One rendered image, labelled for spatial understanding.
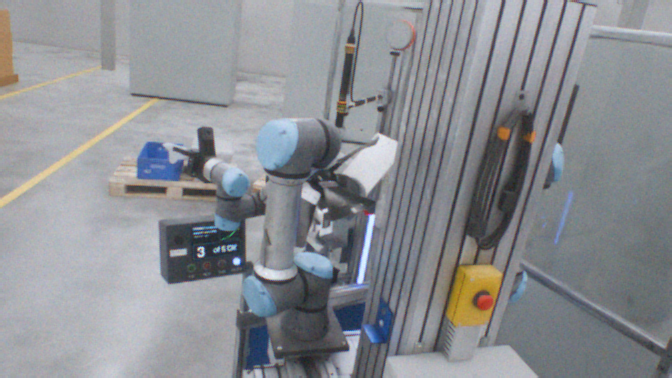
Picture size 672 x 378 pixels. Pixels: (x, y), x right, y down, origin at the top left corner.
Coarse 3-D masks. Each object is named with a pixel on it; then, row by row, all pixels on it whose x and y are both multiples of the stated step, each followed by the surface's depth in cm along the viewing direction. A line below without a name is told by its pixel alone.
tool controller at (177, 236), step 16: (160, 224) 152; (176, 224) 148; (192, 224) 150; (208, 224) 153; (240, 224) 159; (160, 240) 153; (176, 240) 147; (192, 240) 151; (208, 240) 153; (224, 240) 156; (240, 240) 159; (160, 256) 155; (176, 256) 148; (192, 256) 151; (224, 256) 157; (240, 256) 160; (176, 272) 149; (192, 272) 152; (208, 272) 155; (224, 272) 158; (240, 272) 161
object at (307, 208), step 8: (304, 200) 226; (304, 208) 224; (312, 208) 225; (304, 216) 223; (312, 216) 224; (304, 224) 222; (296, 232) 220; (304, 232) 220; (296, 240) 218; (304, 240) 218
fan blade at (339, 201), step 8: (328, 192) 215; (336, 192) 216; (344, 192) 217; (352, 192) 219; (328, 200) 210; (336, 200) 210; (344, 200) 210; (352, 200) 211; (360, 200) 211; (368, 200) 211; (328, 208) 207; (336, 208) 206; (344, 208) 206; (352, 208) 206; (360, 208) 205; (328, 216) 203; (336, 216) 203; (344, 216) 202
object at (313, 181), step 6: (324, 168) 226; (318, 174) 222; (324, 174) 225; (330, 174) 234; (306, 180) 224; (312, 180) 223; (318, 180) 223; (324, 180) 225; (330, 180) 230; (336, 180) 230; (312, 186) 226; (318, 186) 226
